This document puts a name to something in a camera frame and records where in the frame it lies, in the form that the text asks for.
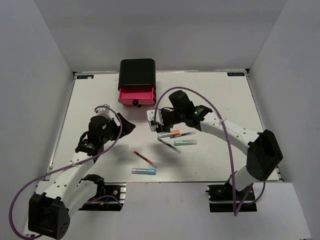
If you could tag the black drawer cabinet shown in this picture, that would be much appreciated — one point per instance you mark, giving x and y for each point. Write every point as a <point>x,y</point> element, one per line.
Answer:
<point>137,72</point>

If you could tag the green pen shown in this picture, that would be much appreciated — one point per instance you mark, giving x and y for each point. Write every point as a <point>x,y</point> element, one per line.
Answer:
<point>169,145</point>

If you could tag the left blue label sticker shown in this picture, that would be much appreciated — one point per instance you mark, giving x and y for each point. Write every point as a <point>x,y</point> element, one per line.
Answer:
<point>85,77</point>

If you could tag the green capped marker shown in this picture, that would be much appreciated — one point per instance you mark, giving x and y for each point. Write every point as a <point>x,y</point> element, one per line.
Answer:
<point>186,142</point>

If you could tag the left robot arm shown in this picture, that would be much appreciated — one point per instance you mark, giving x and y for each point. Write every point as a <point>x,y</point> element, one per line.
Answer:
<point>50,212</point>

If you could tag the purple pen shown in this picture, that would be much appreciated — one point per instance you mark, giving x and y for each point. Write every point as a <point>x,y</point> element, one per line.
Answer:
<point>183,134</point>

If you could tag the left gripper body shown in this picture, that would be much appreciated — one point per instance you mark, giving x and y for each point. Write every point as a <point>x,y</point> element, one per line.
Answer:
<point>113,131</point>

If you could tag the orange capped marker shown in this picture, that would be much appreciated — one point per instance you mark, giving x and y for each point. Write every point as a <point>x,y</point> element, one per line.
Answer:
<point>168,134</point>

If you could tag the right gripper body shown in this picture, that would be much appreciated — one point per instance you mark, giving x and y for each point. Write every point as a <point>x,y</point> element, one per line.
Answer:
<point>173,117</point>

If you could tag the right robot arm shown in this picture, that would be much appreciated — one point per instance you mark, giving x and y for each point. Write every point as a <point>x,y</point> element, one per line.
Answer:
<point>263,153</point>

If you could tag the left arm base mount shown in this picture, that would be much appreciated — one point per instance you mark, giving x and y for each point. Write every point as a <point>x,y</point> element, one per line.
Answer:
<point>112,199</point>

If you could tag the right blue label sticker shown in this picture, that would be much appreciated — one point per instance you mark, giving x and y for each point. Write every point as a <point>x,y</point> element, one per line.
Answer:
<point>236,74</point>

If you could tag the blue label sticker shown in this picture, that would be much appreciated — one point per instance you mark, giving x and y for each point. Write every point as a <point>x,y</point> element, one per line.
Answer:
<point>85,77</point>
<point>236,74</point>

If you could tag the pink drawer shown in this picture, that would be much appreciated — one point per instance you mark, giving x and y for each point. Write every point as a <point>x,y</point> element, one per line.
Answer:
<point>137,96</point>

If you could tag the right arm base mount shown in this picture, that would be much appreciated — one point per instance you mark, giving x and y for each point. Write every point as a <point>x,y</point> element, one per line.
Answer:
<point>221,200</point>

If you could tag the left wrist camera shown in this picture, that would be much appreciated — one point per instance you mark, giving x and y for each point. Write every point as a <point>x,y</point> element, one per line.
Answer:
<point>103,108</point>

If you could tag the blue capped marker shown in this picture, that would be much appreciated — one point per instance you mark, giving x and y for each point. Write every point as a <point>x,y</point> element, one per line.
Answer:
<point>144,171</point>

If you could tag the red pen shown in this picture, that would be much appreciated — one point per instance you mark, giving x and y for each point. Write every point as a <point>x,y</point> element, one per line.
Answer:
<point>146,160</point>

